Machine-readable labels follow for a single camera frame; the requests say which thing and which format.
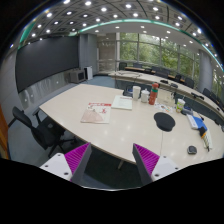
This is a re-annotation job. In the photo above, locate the red and white magazine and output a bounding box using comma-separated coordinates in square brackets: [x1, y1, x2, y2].
[81, 102, 111, 124]

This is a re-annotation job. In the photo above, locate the white lidded mug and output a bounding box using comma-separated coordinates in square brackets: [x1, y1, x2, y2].
[141, 89, 149, 103]

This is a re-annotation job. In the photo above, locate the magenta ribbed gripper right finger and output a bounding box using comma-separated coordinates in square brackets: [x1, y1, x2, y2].
[132, 143, 181, 186]

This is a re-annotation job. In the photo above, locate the black round mouse pad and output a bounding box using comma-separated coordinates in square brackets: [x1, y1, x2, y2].
[154, 112, 175, 132]

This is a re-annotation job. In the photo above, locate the red thermos bottle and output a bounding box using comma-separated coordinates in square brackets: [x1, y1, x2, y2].
[149, 83, 159, 105]

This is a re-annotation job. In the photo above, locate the blue and white book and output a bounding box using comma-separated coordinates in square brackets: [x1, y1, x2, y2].
[187, 115, 206, 129]

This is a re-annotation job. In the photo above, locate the white paper cup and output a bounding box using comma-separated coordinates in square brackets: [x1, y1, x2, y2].
[133, 86, 141, 100]

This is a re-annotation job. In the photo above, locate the green labelled drink cup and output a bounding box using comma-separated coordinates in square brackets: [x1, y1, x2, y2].
[176, 99, 185, 113]

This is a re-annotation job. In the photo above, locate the black computer mouse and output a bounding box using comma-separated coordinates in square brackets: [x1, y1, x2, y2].
[187, 146, 197, 155]

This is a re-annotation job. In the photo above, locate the black yellow handheld tool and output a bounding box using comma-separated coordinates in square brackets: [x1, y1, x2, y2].
[199, 126, 207, 138]

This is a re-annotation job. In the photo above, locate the grey equipment cabinet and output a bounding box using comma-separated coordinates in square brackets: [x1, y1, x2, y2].
[70, 70, 86, 84]

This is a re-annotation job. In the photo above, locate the black office chair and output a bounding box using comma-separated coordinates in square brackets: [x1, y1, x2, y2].
[12, 106, 77, 156]

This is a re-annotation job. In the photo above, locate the large black wall screen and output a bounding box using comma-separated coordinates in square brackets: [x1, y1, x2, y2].
[15, 37, 79, 92]

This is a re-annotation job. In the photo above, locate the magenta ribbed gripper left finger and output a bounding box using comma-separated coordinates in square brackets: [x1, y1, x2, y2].
[39, 142, 93, 186]

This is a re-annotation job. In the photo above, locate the white paper booklet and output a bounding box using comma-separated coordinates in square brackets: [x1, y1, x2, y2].
[112, 95, 132, 110]

